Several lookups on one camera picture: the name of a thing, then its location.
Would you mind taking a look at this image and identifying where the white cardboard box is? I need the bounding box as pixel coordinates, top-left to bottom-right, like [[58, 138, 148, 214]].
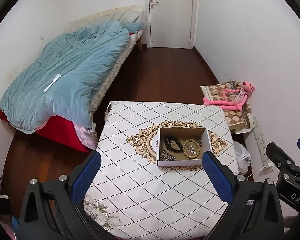
[[157, 126, 212, 167]]

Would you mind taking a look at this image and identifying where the pink panther plush toy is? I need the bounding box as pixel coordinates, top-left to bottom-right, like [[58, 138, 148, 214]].
[[203, 81, 255, 111]]

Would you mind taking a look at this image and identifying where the white door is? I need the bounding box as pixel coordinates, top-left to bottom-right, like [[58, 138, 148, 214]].
[[146, 0, 198, 49]]

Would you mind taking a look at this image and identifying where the checkered brown side cushion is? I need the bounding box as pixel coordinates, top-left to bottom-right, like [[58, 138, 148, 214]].
[[200, 80, 255, 133]]

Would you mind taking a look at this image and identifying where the chunky silver chain bracelet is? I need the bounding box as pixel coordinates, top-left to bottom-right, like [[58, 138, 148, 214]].
[[160, 149, 177, 162]]

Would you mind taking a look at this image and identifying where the wooden bead bracelet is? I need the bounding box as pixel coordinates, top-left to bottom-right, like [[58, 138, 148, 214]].
[[182, 139, 202, 159]]

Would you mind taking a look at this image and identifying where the white power strip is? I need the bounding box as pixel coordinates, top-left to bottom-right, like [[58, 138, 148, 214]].
[[252, 116, 273, 174]]

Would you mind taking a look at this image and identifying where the pillow at bed head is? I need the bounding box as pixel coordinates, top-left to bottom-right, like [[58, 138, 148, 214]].
[[69, 5, 147, 31]]

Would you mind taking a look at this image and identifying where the teal blue duvet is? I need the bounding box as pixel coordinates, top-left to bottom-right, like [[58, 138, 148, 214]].
[[0, 21, 143, 134]]

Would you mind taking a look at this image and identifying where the white plastic bag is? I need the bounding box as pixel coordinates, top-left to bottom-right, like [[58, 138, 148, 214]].
[[233, 141, 251, 175]]

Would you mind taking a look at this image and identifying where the black wristband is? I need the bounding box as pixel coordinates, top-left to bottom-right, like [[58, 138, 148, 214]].
[[164, 135, 183, 153]]

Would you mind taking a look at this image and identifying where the patterned white tablecloth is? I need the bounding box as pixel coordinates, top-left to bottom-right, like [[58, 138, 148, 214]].
[[83, 101, 238, 239]]

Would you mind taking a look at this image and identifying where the bed with red sheet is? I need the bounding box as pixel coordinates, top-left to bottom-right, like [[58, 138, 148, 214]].
[[0, 5, 147, 152]]

